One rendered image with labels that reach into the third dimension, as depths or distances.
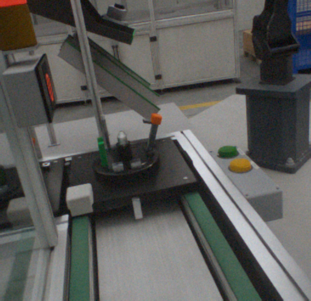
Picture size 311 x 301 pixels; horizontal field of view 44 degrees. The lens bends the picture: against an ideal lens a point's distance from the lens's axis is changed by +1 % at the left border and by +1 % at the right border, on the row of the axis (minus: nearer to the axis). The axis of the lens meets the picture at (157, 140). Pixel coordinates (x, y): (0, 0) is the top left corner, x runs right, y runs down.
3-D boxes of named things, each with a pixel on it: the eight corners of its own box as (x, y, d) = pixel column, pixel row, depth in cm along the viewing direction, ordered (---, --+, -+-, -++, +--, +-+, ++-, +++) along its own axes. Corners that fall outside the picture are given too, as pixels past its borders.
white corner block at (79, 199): (95, 200, 73) (90, 182, 71) (95, 213, 69) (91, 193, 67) (70, 205, 72) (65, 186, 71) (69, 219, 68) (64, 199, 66)
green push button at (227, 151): (233, 152, 84) (232, 143, 83) (240, 159, 80) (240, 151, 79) (215, 155, 83) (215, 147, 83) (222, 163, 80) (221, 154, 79)
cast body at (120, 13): (125, 32, 114) (132, 8, 111) (122, 33, 110) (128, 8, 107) (99, 22, 114) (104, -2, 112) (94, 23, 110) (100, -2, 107)
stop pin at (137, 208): (142, 214, 70) (138, 196, 69) (143, 217, 69) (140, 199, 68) (134, 216, 70) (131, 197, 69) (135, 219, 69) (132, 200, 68)
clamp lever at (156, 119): (153, 148, 80) (160, 114, 78) (155, 151, 79) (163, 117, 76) (136, 146, 80) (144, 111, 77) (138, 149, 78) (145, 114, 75)
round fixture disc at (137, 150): (153, 148, 87) (152, 140, 86) (166, 174, 74) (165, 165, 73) (93, 160, 85) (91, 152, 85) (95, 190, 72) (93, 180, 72)
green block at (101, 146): (107, 163, 78) (103, 141, 76) (108, 166, 77) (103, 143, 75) (102, 165, 78) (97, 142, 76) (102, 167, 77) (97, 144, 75)
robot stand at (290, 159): (317, 150, 99) (320, 74, 92) (294, 174, 90) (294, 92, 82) (264, 141, 109) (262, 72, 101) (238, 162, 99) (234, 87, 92)
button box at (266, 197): (238, 168, 87) (237, 144, 85) (283, 219, 68) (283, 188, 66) (209, 175, 86) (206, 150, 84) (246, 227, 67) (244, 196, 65)
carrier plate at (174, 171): (171, 144, 93) (170, 135, 92) (199, 190, 71) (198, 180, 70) (73, 163, 90) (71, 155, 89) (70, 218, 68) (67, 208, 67)
